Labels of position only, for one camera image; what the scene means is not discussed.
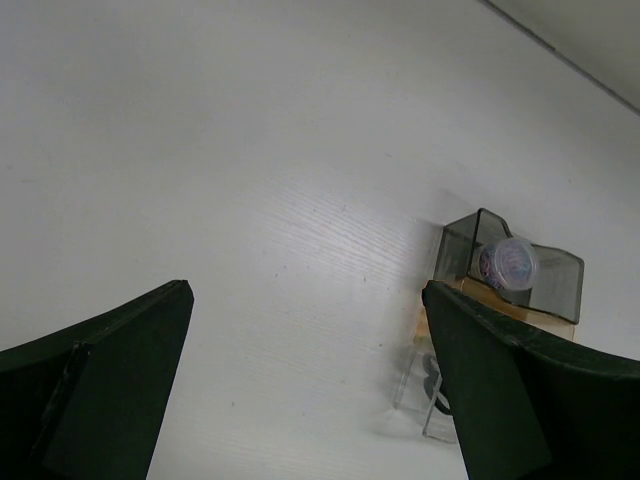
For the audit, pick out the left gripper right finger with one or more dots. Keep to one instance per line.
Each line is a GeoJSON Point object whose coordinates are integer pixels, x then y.
{"type": "Point", "coordinates": [570, 412]}

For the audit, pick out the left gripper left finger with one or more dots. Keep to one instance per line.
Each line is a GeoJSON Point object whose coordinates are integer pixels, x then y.
{"type": "Point", "coordinates": [88, 401]}

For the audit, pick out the black handled scissors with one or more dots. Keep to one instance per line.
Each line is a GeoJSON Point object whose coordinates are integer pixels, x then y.
{"type": "Point", "coordinates": [434, 386]}

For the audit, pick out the small clear clip jar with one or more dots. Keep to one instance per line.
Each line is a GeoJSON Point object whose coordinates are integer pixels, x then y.
{"type": "Point", "coordinates": [510, 264]}

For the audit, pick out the clear plastic tray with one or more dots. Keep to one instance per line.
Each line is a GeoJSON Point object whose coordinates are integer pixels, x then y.
{"type": "Point", "coordinates": [409, 397]}

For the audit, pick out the grey smoked plastic tray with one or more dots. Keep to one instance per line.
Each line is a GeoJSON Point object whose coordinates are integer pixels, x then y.
{"type": "Point", "coordinates": [558, 287]}

